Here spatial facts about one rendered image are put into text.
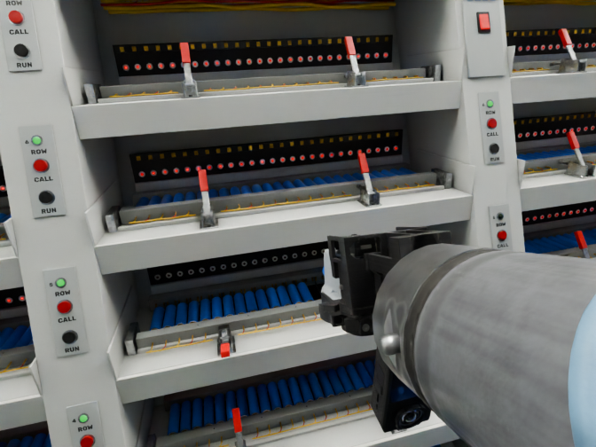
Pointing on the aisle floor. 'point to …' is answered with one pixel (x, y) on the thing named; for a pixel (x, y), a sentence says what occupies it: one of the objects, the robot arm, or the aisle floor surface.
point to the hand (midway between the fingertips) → (344, 290)
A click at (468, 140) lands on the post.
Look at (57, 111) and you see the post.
